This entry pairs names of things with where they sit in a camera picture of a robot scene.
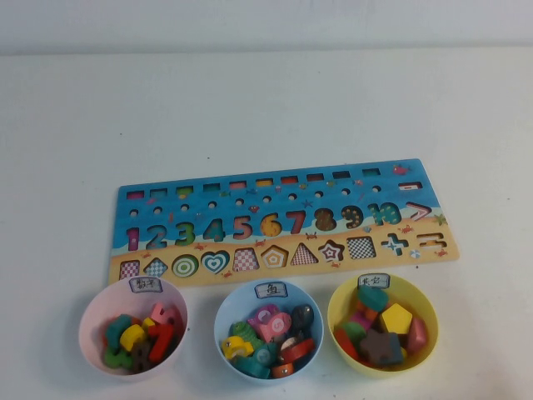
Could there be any orange wooden shape piece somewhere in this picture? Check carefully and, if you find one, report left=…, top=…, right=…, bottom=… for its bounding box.
left=356, top=302, right=382, bottom=323

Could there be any brown wooden number eight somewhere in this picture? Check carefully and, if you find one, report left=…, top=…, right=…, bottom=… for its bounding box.
left=132, top=339, right=153, bottom=373

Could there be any yellow wooden number piece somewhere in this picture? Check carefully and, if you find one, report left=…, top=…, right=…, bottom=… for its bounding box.
left=119, top=324, right=147, bottom=352

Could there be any red wooden number seven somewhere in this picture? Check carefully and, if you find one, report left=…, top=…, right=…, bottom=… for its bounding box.
left=147, top=322, right=175, bottom=363

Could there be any paper label on yellow bowl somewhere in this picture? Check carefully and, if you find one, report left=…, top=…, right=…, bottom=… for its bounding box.
left=356, top=273, right=391, bottom=289

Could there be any pink wooden fish letter print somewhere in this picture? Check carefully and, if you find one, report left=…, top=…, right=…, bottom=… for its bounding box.
left=247, top=306, right=278, bottom=331

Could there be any green wooden number piece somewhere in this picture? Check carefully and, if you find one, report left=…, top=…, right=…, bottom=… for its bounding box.
left=103, top=345, right=134, bottom=370

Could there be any colourful wooden puzzle board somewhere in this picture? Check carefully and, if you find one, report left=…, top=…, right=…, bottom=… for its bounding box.
left=107, top=157, right=461, bottom=288

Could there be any pink wooden fish number five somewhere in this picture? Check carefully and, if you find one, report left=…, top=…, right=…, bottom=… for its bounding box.
left=260, top=312, right=292, bottom=343

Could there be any yellow plastic bowl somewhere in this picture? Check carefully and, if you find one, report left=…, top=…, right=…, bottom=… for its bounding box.
left=326, top=274, right=439, bottom=379

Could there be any pink plastic bowl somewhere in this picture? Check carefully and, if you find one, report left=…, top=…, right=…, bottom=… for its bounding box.
left=77, top=277, right=189, bottom=378

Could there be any paper label on pink bowl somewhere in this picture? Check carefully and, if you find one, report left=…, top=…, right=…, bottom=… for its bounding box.
left=129, top=277, right=162, bottom=294

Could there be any yellow wooden fish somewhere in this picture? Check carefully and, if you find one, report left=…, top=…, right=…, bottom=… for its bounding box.
left=221, top=336, right=254, bottom=363

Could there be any pink wooden number piece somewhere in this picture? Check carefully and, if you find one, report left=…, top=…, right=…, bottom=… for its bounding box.
left=150, top=302, right=182, bottom=328

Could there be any teal wooden fish with number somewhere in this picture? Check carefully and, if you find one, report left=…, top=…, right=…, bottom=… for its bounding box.
left=249, top=342, right=279, bottom=368

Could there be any black wooden fish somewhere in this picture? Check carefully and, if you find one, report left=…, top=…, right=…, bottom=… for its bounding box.
left=290, top=304, right=316, bottom=335

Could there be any teal wooden number piece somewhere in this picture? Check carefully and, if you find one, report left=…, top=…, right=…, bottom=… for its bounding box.
left=104, top=314, right=135, bottom=343

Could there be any green striped wooden fish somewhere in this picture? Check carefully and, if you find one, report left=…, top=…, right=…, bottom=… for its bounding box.
left=231, top=321, right=264, bottom=348

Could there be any pink wooden trapezoid piece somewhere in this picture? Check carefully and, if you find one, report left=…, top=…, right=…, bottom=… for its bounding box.
left=406, top=318, right=429, bottom=355

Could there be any plain teal wooden fish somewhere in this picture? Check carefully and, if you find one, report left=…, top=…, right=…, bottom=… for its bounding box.
left=233, top=357, right=270, bottom=378

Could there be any yellow wooden pentagon piece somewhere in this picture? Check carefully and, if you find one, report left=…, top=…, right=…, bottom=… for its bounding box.
left=381, top=302, right=413, bottom=337

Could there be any dark grey wooden star piece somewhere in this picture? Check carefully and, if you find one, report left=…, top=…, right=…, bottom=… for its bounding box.
left=358, top=328, right=404, bottom=368

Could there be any blue plastic bowl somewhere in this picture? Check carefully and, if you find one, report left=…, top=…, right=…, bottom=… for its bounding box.
left=213, top=279, right=325, bottom=379

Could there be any red wooden fish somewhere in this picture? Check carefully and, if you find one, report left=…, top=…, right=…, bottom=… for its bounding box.
left=279, top=337, right=316, bottom=363

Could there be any red wooden triangle piece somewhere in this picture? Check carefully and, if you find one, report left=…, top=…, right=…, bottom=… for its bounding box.
left=332, top=327, right=360, bottom=363

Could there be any teal wooden oval piece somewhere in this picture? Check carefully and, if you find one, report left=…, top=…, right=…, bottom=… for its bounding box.
left=357, top=286, right=389, bottom=313

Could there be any green wooden circle piece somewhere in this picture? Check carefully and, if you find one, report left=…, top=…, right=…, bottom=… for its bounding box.
left=339, top=319, right=368, bottom=342

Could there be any paper label on blue bowl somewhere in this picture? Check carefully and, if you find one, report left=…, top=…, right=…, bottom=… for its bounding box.
left=254, top=282, right=288, bottom=300

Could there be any magenta wooden shape piece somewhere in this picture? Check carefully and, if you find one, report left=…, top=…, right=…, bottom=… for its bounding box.
left=351, top=312, right=378, bottom=331

